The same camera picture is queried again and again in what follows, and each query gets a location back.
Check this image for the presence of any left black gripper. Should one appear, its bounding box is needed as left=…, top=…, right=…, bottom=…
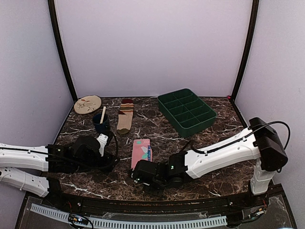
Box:
left=73, top=151, right=121, bottom=174

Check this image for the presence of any pink patterned sock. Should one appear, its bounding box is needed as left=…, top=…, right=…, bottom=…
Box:
left=131, top=139, right=153, bottom=169

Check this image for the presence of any green compartment tray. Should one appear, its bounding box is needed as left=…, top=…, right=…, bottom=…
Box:
left=157, top=88, right=217, bottom=138

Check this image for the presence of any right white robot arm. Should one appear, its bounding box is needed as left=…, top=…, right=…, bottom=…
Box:
left=132, top=117, right=288, bottom=207

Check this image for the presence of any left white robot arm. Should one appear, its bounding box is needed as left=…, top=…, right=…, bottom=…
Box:
left=0, top=140, right=120, bottom=208

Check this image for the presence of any dark blue mug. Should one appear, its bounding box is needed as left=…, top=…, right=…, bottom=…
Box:
left=92, top=113, right=110, bottom=135

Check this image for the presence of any wooden stick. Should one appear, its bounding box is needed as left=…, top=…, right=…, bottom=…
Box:
left=100, top=106, right=106, bottom=124

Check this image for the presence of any beige striped sock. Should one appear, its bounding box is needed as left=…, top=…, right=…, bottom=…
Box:
left=117, top=99, right=134, bottom=135

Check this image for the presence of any round beige embroidered coaster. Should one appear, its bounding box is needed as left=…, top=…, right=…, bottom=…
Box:
left=73, top=95, right=102, bottom=115

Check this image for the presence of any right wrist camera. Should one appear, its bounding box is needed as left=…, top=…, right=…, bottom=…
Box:
left=132, top=160, right=157, bottom=185

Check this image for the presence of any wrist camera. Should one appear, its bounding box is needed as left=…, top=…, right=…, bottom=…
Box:
left=132, top=160, right=157, bottom=185
left=72, top=136, right=101, bottom=157

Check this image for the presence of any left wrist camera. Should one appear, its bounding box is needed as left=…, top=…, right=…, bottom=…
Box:
left=72, top=136, right=101, bottom=157

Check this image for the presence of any white slotted cable duct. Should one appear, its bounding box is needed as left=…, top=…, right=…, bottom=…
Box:
left=30, top=204, right=227, bottom=229

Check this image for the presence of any black front rail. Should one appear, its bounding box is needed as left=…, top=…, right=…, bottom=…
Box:
left=42, top=193, right=269, bottom=215

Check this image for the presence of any left black frame post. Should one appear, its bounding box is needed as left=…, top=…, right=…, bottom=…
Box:
left=47, top=0, right=78, bottom=102

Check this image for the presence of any black frame post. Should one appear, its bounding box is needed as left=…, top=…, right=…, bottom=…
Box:
left=231, top=0, right=259, bottom=101
left=47, top=0, right=78, bottom=102

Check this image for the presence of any right black frame post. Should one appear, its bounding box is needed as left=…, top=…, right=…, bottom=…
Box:
left=231, top=0, right=259, bottom=101

